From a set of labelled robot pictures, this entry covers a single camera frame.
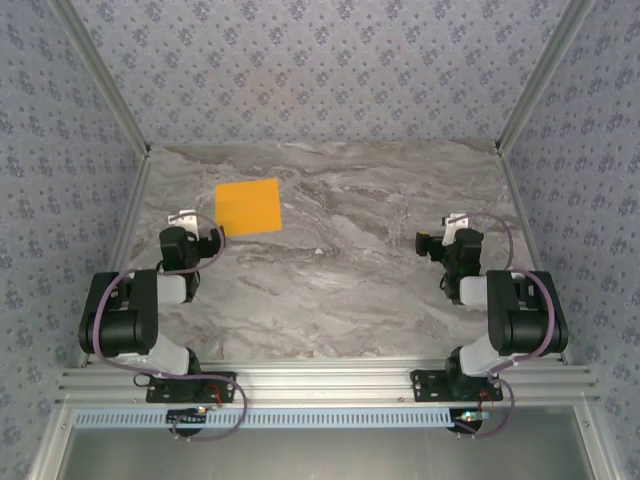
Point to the aluminium mounting rail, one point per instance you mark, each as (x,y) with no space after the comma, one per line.
(320,382)

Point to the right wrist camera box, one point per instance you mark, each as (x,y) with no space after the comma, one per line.
(454,223)

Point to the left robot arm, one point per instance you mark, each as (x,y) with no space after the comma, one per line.
(125,320)

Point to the aluminium table side rail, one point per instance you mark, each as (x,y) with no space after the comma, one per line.
(530,240)
(125,235)

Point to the small black circuit board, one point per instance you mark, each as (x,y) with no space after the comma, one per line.
(185,416)
(467,417)

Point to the black base plate left arm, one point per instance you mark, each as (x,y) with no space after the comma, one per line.
(225,387)

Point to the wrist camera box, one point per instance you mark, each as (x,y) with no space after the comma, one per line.
(182,219)
(454,223)

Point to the black base plate right arm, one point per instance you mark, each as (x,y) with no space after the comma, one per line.
(425,387)

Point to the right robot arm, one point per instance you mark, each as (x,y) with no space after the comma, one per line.
(520,320)

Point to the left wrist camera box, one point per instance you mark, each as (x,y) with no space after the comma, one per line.
(182,219)

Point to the grey metal panel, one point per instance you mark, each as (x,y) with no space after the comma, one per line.
(320,455)

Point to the aluminium frame post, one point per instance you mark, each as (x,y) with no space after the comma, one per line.
(545,75)
(100,77)

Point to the orange square paper sheet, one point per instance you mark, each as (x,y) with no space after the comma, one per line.
(248,207)

